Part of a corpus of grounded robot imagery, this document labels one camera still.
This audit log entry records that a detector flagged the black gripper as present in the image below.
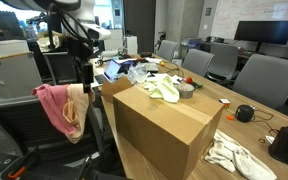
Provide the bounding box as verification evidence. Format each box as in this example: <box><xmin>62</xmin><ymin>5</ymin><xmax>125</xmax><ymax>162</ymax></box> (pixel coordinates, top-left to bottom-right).
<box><xmin>66</xmin><ymin>35</ymin><xmax>97</xmax><ymax>94</ymax></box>

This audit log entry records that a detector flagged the pink t-shirt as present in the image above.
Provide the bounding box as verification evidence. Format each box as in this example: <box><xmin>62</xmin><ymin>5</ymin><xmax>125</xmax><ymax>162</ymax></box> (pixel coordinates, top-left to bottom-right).
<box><xmin>31</xmin><ymin>83</ymin><xmax>77</xmax><ymax>136</ymax></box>

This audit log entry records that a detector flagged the small open cardboard box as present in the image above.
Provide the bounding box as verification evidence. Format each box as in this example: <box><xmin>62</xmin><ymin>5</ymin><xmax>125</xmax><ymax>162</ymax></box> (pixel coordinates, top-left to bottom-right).
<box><xmin>100</xmin><ymin>75</ymin><xmax>134</xmax><ymax>104</ymax></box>

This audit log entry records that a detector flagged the open yellowish cardboard box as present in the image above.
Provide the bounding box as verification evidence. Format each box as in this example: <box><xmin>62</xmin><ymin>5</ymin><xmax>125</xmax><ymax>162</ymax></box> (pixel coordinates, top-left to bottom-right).
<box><xmin>36</xmin><ymin>31</ymin><xmax>66</xmax><ymax>53</ymax></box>

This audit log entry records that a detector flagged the grey cabinet wooden top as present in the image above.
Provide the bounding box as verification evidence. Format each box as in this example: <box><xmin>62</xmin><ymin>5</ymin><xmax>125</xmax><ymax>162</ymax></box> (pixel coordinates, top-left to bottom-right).
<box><xmin>0</xmin><ymin>51</ymin><xmax>44</xmax><ymax>100</ymax></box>

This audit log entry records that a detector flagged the grey office chair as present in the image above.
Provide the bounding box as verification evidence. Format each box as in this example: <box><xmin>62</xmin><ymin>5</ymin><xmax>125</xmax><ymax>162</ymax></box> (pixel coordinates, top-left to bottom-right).
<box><xmin>156</xmin><ymin>39</ymin><xmax>180</xmax><ymax>63</ymax></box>
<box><xmin>231</xmin><ymin>53</ymin><xmax>288</xmax><ymax>118</ymax></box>
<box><xmin>205</xmin><ymin>42</ymin><xmax>240</xmax><ymax>83</ymax></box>
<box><xmin>181</xmin><ymin>48</ymin><xmax>215</xmax><ymax>78</ymax></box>

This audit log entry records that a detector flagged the white box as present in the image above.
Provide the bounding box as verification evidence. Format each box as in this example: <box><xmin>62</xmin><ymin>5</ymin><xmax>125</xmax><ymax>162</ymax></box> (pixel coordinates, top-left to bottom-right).
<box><xmin>0</xmin><ymin>39</ymin><xmax>30</xmax><ymax>57</ymax></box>

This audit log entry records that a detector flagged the large brown cardboard box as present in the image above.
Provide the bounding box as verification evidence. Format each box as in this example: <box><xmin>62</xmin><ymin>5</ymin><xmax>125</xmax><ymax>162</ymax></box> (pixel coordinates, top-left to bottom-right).
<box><xmin>112</xmin><ymin>83</ymin><xmax>225</xmax><ymax>180</ymax></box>

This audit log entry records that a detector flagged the black mesh office chair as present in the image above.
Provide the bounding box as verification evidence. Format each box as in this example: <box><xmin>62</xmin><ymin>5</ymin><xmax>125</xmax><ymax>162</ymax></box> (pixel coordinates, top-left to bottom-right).
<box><xmin>0</xmin><ymin>94</ymin><xmax>106</xmax><ymax>180</ymax></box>

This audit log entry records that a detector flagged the silver laptop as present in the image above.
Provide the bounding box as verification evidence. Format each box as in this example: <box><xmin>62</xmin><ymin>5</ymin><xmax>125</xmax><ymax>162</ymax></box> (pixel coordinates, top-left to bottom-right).
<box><xmin>93</xmin><ymin>58</ymin><xmax>123</xmax><ymax>85</ymax></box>

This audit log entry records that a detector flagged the white cabinet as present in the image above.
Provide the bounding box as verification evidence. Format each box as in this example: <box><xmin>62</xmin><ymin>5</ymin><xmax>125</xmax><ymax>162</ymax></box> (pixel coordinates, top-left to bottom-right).
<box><xmin>103</xmin><ymin>28</ymin><xmax>125</xmax><ymax>52</ymax></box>

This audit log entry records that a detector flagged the clear plastic bag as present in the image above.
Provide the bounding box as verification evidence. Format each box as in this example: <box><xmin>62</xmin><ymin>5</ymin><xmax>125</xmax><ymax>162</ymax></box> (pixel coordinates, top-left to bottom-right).
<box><xmin>126</xmin><ymin>62</ymin><xmax>150</xmax><ymax>85</ymax></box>

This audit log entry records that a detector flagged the white computer tower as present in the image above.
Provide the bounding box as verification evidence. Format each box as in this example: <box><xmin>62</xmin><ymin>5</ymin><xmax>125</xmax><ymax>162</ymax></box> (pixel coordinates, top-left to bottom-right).
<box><xmin>122</xmin><ymin>35</ymin><xmax>139</xmax><ymax>56</ymax></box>

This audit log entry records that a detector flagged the light green t-shirt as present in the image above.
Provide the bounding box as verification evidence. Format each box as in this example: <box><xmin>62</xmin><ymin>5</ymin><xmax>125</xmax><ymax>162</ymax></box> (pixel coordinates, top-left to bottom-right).
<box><xmin>142</xmin><ymin>74</ymin><xmax>181</xmax><ymax>104</ymax></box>

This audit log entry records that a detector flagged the white paper stack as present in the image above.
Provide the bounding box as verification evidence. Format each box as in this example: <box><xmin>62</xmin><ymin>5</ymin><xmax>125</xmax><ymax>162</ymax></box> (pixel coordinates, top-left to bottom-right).
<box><xmin>148</xmin><ymin>72</ymin><xmax>185</xmax><ymax>85</ymax></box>

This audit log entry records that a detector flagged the grey tape roll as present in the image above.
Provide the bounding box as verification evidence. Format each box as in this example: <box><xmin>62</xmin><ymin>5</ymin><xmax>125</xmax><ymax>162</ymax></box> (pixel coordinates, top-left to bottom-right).
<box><xmin>176</xmin><ymin>82</ymin><xmax>196</xmax><ymax>100</ymax></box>

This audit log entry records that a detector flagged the dark green small object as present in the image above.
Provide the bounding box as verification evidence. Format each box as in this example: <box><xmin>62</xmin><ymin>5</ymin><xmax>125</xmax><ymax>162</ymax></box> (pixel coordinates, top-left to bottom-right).
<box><xmin>191</xmin><ymin>81</ymin><xmax>204</xmax><ymax>90</ymax></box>

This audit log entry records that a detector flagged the small white orange cube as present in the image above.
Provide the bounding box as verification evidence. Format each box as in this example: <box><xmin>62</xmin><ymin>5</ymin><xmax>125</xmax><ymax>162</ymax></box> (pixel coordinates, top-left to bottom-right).
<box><xmin>218</xmin><ymin>97</ymin><xmax>232</xmax><ymax>109</ymax></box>

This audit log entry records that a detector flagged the black round speaker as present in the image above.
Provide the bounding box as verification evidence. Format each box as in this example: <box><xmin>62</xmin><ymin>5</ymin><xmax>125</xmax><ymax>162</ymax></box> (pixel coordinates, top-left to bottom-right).
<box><xmin>234</xmin><ymin>104</ymin><xmax>256</xmax><ymax>124</ymax></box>

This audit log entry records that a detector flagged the white cloth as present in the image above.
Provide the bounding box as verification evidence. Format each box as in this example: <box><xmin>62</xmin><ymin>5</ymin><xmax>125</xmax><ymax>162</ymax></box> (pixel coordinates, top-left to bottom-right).
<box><xmin>204</xmin><ymin>129</ymin><xmax>279</xmax><ymax>180</ymax></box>

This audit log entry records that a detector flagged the black computer monitor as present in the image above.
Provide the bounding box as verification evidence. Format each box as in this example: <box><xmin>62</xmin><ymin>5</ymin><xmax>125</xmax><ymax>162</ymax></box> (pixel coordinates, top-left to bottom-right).
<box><xmin>233</xmin><ymin>20</ymin><xmax>288</xmax><ymax>46</ymax></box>

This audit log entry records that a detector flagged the black bag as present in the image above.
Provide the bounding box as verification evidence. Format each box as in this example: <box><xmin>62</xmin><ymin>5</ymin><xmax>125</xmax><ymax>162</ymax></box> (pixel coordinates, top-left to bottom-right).
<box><xmin>267</xmin><ymin>125</ymin><xmax>288</xmax><ymax>167</ymax></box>

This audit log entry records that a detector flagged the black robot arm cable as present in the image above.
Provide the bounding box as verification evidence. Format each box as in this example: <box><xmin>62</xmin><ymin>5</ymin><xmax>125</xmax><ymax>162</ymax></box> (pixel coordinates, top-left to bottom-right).
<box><xmin>46</xmin><ymin>3</ymin><xmax>97</xmax><ymax>52</ymax></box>

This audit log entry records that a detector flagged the black clamp orange handle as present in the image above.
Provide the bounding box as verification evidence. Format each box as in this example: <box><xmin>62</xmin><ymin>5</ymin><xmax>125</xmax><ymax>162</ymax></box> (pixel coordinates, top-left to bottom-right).
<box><xmin>0</xmin><ymin>146</ymin><xmax>41</xmax><ymax>180</ymax></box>

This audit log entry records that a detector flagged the wall whiteboard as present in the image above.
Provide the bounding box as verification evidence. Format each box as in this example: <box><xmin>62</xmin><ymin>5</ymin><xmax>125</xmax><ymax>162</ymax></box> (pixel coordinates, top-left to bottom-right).
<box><xmin>210</xmin><ymin>0</ymin><xmax>288</xmax><ymax>42</ymax></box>

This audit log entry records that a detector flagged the thin black table cable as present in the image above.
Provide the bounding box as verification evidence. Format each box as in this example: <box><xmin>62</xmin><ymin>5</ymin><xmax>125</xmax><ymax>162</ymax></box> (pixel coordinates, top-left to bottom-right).
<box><xmin>253</xmin><ymin>109</ymin><xmax>276</xmax><ymax>145</ymax></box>

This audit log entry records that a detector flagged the wooden wall desk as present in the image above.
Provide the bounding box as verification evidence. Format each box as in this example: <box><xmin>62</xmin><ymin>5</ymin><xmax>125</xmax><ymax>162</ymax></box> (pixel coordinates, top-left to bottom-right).
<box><xmin>237</xmin><ymin>46</ymin><xmax>288</xmax><ymax>63</ymax></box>

